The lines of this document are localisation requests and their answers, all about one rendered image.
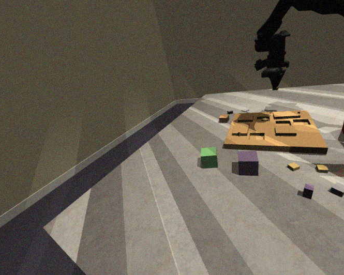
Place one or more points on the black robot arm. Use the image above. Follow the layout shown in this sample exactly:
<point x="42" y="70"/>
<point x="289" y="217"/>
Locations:
<point x="266" y="41"/>

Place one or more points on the green cube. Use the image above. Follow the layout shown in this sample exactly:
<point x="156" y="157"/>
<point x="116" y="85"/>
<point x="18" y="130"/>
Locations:
<point x="209" y="158"/>

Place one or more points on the tan square puzzle board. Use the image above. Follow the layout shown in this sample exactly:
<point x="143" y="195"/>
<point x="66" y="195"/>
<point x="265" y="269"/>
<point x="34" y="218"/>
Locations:
<point x="286" y="131"/>

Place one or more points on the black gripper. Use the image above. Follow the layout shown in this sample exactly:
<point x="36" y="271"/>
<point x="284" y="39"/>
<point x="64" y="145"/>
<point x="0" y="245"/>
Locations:
<point x="274" y="71"/>

